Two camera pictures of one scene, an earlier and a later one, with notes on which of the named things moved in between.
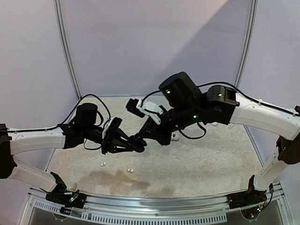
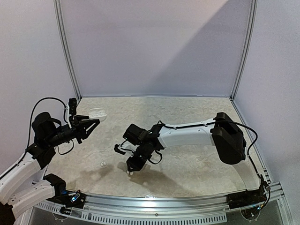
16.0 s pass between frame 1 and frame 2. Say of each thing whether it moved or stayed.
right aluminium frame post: stayed
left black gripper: moved
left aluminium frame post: stayed
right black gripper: moved
